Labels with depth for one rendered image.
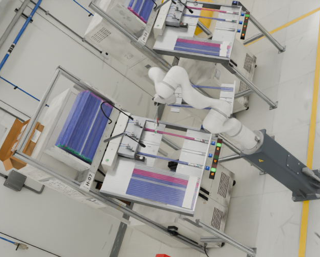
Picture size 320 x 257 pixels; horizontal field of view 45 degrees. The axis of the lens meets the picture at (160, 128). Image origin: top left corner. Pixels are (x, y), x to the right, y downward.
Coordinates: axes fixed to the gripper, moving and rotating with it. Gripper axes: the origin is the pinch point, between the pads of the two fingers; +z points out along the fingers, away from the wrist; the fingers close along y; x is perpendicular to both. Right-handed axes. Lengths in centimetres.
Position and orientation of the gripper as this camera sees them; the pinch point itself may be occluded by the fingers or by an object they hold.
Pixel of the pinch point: (157, 103)
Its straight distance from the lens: 307.5
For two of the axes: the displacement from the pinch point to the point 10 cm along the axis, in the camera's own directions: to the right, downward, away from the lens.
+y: -9.3, -2.4, -2.7
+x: -1.2, 9.1, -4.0
